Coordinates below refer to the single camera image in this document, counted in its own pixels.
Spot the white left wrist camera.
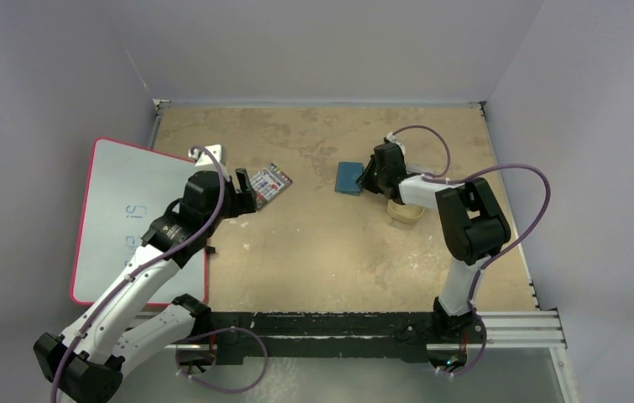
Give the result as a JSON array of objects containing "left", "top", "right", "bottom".
[{"left": 188, "top": 144, "right": 226, "bottom": 170}]

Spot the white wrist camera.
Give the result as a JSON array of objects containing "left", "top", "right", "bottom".
[
  {"left": 188, "top": 144, "right": 226, "bottom": 170},
  {"left": 384, "top": 132, "right": 406, "bottom": 154}
]

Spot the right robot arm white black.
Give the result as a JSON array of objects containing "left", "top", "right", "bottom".
[{"left": 356, "top": 142, "right": 511, "bottom": 342}]

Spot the beige oval card tray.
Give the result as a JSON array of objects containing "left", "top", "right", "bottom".
[{"left": 386, "top": 200, "right": 425, "bottom": 224}]

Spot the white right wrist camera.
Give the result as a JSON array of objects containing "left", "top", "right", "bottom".
[{"left": 384, "top": 132, "right": 406, "bottom": 154}]

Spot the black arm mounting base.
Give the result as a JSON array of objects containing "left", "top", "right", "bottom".
[{"left": 194, "top": 311, "right": 485, "bottom": 366}]

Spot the pack of coloured markers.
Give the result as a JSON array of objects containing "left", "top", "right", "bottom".
[{"left": 250, "top": 163, "right": 293, "bottom": 210}]

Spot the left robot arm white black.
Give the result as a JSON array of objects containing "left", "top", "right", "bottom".
[{"left": 33, "top": 168, "right": 257, "bottom": 402}]

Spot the whiteboard with pink frame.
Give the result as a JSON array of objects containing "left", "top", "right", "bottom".
[{"left": 70, "top": 138, "right": 194, "bottom": 306}]

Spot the blue card holder wallet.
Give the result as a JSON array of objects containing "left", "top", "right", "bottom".
[{"left": 334, "top": 161, "right": 364, "bottom": 196}]

